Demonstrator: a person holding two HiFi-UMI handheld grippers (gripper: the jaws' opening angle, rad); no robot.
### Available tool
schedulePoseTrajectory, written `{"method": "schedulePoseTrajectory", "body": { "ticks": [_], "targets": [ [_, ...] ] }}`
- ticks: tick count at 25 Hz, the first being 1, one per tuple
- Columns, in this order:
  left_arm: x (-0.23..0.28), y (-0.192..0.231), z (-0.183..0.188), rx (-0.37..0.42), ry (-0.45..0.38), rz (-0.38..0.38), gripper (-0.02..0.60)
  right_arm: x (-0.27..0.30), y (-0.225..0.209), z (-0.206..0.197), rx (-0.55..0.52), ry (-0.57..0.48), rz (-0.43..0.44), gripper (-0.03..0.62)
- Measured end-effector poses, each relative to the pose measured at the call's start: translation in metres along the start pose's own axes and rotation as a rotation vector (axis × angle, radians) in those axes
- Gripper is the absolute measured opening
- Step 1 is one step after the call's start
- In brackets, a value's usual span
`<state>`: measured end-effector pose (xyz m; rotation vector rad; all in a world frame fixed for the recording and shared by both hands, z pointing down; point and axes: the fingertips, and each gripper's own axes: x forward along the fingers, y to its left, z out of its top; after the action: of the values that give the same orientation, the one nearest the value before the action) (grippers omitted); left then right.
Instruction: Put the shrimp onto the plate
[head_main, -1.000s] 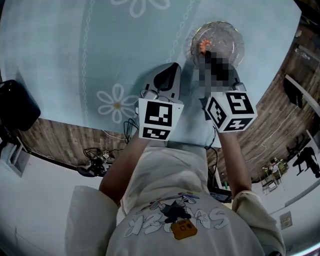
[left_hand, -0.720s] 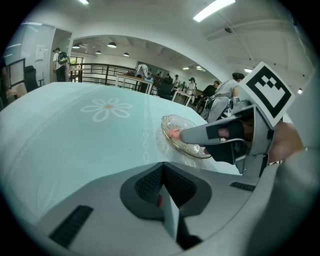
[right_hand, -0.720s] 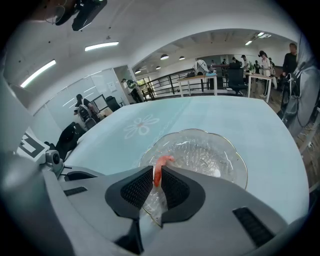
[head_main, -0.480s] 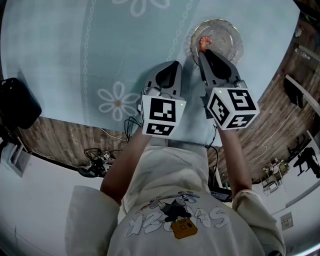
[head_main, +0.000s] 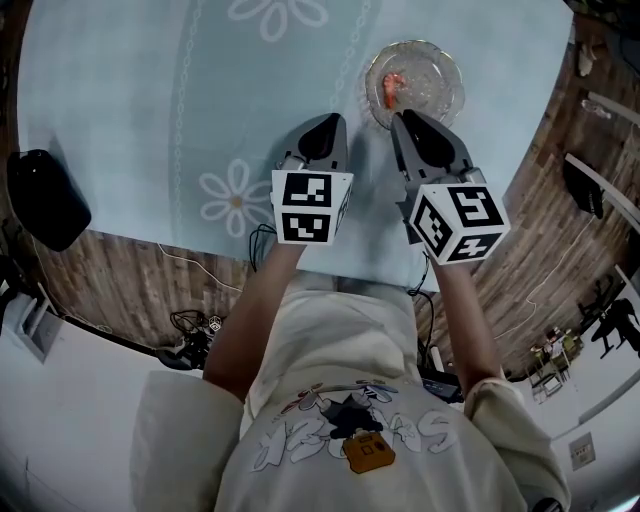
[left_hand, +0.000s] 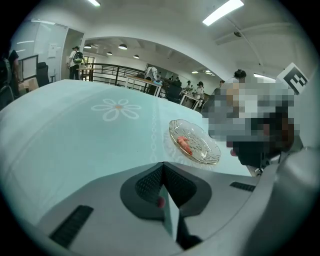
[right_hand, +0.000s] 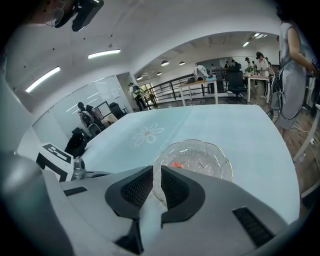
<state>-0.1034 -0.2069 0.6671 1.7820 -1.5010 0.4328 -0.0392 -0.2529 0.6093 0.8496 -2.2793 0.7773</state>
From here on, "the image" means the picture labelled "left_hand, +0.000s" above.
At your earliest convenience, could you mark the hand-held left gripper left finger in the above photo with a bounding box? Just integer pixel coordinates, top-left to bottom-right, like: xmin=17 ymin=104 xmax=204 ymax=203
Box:
xmin=37 ymin=161 xmax=185 ymax=256

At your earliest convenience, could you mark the person's upper body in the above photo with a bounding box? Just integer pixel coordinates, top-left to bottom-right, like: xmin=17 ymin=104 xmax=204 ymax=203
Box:
xmin=202 ymin=69 xmax=302 ymax=174

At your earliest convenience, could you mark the clear glass plate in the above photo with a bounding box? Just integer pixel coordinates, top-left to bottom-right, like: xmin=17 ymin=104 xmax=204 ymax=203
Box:
xmin=168 ymin=119 xmax=222 ymax=165

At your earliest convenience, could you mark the white ceiling pipe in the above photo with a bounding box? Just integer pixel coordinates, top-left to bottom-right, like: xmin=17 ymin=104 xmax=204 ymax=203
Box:
xmin=224 ymin=16 xmax=264 ymax=66

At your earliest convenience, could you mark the light blue daisy tablecloth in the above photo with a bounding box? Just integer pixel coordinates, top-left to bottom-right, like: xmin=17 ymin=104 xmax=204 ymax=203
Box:
xmin=0 ymin=79 xmax=252 ymax=226

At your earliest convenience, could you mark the black metal railing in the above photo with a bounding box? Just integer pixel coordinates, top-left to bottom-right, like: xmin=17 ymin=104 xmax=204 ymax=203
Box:
xmin=79 ymin=62 xmax=151 ymax=88

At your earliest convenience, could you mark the black office chair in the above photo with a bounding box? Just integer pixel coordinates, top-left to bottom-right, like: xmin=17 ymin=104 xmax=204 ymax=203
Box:
xmin=165 ymin=86 xmax=183 ymax=105
xmin=36 ymin=61 xmax=51 ymax=88

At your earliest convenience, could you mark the orange shrimp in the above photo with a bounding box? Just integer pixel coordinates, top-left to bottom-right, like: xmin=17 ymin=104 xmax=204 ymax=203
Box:
xmin=176 ymin=136 xmax=194 ymax=156

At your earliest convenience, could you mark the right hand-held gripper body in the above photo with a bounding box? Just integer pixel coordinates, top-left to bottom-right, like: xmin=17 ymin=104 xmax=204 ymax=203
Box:
xmin=275 ymin=62 xmax=319 ymax=149

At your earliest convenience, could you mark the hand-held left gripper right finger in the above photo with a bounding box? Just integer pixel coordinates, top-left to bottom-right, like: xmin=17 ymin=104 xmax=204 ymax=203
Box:
xmin=163 ymin=161 xmax=259 ymax=242

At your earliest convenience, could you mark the white table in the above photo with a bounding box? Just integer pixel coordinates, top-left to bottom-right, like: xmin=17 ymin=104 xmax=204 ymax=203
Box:
xmin=179 ymin=90 xmax=204 ymax=110
xmin=124 ymin=74 xmax=164 ymax=97

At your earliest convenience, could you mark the white wall notice board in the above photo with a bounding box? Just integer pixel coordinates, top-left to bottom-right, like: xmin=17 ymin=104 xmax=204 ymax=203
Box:
xmin=47 ymin=43 xmax=58 ymax=59

